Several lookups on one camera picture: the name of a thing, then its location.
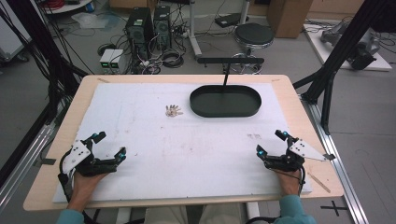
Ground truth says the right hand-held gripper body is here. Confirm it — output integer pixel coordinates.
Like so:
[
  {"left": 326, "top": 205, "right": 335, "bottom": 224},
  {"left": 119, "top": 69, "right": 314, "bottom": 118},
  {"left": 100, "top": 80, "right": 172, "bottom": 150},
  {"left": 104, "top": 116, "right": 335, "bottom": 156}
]
[{"left": 263, "top": 136, "right": 336, "bottom": 173}]

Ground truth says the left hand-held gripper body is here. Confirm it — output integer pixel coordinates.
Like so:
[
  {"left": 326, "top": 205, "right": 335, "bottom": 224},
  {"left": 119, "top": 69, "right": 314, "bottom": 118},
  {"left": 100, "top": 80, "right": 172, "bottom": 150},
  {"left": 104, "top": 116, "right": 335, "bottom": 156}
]
[{"left": 61, "top": 138, "right": 119, "bottom": 177}]

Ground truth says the black jewelry stand oval tray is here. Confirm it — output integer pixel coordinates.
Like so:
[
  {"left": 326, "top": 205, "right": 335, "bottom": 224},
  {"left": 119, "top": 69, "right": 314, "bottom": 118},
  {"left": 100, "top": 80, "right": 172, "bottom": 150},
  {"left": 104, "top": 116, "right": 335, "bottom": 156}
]
[{"left": 189, "top": 57, "right": 265, "bottom": 119}]

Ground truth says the small pale beaded bracelet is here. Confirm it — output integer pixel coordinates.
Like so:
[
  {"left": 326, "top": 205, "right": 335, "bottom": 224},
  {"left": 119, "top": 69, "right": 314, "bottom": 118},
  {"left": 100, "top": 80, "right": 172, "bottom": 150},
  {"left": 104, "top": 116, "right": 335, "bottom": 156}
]
[{"left": 164, "top": 105, "right": 185, "bottom": 119}]

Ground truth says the person's left hand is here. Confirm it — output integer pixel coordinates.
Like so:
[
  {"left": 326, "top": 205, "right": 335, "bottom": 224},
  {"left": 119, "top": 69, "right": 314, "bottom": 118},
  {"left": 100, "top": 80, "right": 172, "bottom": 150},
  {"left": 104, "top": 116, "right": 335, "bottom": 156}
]
[{"left": 68, "top": 170, "right": 109, "bottom": 207}]

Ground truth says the person's right hand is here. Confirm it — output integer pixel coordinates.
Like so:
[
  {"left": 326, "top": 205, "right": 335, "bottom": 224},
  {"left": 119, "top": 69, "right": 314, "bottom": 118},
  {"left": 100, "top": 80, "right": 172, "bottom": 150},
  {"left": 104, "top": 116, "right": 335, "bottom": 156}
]
[{"left": 275, "top": 169, "right": 304, "bottom": 198}]

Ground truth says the white table leg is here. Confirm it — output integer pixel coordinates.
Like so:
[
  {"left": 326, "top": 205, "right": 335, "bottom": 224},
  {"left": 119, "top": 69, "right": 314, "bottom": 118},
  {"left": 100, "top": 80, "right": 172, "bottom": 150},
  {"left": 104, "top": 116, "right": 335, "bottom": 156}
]
[
  {"left": 245, "top": 201, "right": 262, "bottom": 221},
  {"left": 115, "top": 206, "right": 133, "bottom": 224}
]

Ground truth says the white foam board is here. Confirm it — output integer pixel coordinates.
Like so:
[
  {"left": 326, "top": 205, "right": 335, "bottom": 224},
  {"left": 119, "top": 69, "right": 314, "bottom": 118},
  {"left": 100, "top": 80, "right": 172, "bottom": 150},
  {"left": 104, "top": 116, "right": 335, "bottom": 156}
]
[{"left": 51, "top": 81, "right": 313, "bottom": 204}]

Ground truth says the person's right leg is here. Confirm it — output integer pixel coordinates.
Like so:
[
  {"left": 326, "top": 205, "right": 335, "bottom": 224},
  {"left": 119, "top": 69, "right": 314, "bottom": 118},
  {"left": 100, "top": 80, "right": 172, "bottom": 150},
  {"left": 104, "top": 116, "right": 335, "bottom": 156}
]
[{"left": 198, "top": 203, "right": 250, "bottom": 224}]

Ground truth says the white power supply unit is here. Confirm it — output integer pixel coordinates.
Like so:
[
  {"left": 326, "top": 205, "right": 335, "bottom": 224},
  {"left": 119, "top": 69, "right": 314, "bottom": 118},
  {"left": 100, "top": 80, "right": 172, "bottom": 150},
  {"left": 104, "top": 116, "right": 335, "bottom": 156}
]
[
  {"left": 99, "top": 49, "right": 116, "bottom": 71},
  {"left": 109, "top": 49, "right": 126, "bottom": 74}
]

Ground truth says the white platform board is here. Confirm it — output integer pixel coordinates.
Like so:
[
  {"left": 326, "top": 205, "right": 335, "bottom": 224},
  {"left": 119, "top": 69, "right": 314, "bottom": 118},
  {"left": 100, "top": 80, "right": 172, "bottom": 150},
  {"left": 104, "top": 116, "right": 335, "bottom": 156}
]
[{"left": 303, "top": 22, "right": 393, "bottom": 72}]

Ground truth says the black round stool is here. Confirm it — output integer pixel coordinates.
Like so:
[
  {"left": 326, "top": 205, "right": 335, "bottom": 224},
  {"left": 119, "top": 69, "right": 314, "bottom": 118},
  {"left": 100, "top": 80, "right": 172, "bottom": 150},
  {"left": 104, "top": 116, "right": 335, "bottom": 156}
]
[{"left": 231, "top": 22, "right": 276, "bottom": 75}]

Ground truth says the large black computer tower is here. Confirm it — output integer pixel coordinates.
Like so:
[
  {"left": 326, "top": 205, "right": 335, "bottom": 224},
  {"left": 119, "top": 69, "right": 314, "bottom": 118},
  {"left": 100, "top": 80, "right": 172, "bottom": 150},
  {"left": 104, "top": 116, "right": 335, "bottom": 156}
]
[{"left": 124, "top": 7, "right": 155, "bottom": 61}]

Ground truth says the clear plastic sheet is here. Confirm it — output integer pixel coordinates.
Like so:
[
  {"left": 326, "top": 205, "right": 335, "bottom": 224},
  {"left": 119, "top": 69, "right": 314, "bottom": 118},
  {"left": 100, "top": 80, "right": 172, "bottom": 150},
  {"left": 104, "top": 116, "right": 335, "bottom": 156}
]
[{"left": 70, "top": 11, "right": 107, "bottom": 30}]

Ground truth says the cardboard box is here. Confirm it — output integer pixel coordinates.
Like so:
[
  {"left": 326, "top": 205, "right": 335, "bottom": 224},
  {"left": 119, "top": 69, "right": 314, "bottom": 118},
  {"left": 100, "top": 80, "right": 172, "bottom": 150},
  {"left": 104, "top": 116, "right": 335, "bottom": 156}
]
[{"left": 266, "top": 0, "right": 314, "bottom": 39}]

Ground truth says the grey robot device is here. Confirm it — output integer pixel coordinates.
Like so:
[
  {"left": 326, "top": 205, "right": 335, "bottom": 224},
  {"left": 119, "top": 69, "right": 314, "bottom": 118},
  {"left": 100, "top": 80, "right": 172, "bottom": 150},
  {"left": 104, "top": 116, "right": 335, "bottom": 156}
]
[{"left": 319, "top": 21, "right": 381, "bottom": 71}]

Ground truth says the flat black case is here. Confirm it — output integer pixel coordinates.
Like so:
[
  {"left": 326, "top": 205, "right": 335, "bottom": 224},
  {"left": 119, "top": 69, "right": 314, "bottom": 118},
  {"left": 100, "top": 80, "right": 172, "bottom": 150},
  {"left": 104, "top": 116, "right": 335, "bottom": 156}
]
[{"left": 214, "top": 12, "right": 250, "bottom": 29}]

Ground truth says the slim black computer tower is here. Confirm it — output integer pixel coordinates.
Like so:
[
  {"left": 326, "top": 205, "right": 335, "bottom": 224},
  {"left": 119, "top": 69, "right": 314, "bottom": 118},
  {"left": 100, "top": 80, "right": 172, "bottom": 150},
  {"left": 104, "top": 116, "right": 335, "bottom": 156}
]
[{"left": 152, "top": 5, "right": 173, "bottom": 51}]

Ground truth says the white cabinet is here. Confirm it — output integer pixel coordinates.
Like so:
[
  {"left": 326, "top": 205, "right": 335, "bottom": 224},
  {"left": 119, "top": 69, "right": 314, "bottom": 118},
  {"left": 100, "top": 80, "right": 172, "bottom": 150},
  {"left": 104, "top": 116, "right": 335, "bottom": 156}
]
[{"left": 0, "top": 0, "right": 33, "bottom": 63}]

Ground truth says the round white table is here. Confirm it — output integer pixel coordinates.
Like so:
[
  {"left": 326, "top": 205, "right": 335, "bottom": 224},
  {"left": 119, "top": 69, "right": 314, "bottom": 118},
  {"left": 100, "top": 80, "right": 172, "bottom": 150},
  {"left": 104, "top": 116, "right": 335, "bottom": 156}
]
[{"left": 39, "top": 0, "right": 95, "bottom": 15}]

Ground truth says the white desk leg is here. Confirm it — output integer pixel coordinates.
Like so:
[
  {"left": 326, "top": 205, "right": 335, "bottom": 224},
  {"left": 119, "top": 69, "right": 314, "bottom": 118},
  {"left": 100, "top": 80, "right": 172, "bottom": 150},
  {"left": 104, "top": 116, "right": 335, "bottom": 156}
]
[{"left": 187, "top": 0, "right": 204, "bottom": 59}]

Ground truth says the aluminium rail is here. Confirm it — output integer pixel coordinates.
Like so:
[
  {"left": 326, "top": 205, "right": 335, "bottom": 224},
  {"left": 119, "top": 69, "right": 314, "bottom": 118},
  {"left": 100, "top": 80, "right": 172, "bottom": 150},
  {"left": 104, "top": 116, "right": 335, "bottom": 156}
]
[
  {"left": 0, "top": 123, "right": 56, "bottom": 214},
  {"left": 299, "top": 92, "right": 371, "bottom": 224}
]

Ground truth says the coil of black cables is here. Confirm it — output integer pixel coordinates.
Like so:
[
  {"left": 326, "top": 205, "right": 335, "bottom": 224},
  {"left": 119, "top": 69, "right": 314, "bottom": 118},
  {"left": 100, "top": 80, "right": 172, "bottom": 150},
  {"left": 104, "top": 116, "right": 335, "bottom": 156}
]
[{"left": 161, "top": 49, "right": 186, "bottom": 69}]

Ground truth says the black metal frame with cables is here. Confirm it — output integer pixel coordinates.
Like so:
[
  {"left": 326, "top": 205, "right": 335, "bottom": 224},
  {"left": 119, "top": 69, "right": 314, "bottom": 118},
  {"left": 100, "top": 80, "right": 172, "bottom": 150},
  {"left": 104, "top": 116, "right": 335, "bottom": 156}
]
[{"left": 0, "top": 0, "right": 90, "bottom": 127}]

